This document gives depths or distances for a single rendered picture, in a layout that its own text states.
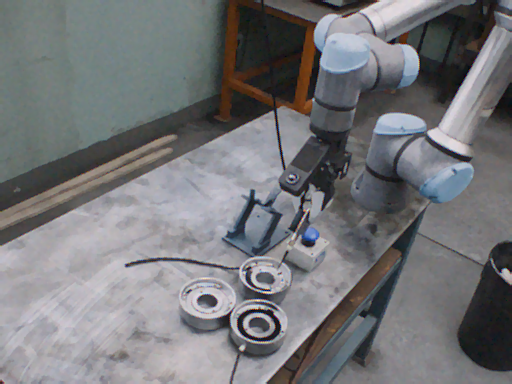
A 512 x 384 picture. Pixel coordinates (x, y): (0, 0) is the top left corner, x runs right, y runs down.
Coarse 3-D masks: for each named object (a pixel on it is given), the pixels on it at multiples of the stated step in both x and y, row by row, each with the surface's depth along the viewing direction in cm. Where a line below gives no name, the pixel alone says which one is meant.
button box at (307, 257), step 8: (288, 240) 112; (304, 240) 113; (320, 240) 114; (296, 248) 111; (304, 248) 111; (312, 248) 112; (320, 248) 112; (288, 256) 113; (296, 256) 112; (304, 256) 111; (312, 256) 110; (320, 256) 113; (296, 264) 113; (304, 264) 112; (312, 264) 111
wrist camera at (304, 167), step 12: (312, 144) 94; (324, 144) 94; (300, 156) 94; (312, 156) 93; (324, 156) 94; (288, 168) 93; (300, 168) 93; (312, 168) 92; (288, 180) 92; (300, 180) 92; (288, 192) 93; (300, 192) 92
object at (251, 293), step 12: (252, 264) 107; (264, 264) 108; (276, 264) 108; (240, 276) 102; (252, 276) 105; (264, 276) 107; (276, 276) 106; (288, 276) 106; (252, 288) 100; (288, 288) 103; (276, 300) 102
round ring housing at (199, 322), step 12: (192, 288) 99; (216, 288) 101; (228, 288) 100; (180, 300) 95; (192, 300) 97; (204, 300) 100; (216, 300) 99; (228, 300) 99; (180, 312) 96; (204, 312) 95; (228, 312) 95; (192, 324) 95; (204, 324) 94; (216, 324) 95
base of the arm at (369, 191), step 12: (360, 180) 136; (372, 180) 132; (384, 180) 130; (396, 180) 130; (360, 192) 135; (372, 192) 132; (384, 192) 131; (396, 192) 132; (360, 204) 135; (372, 204) 133; (384, 204) 133; (396, 204) 134
